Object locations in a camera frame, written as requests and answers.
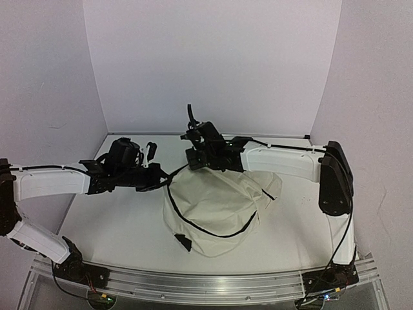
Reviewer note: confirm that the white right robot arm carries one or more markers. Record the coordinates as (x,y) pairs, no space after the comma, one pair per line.
(325,165)

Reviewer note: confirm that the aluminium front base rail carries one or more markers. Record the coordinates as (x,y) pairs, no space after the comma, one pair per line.
(212,289)

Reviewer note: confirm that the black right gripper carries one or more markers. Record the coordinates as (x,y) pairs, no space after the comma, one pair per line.
(193,158)

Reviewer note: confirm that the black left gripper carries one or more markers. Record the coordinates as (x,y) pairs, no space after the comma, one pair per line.
(153,182)

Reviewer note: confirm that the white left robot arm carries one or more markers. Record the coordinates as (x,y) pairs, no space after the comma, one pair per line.
(23,183)

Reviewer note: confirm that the beige canvas student bag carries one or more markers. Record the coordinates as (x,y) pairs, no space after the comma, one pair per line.
(212,212)

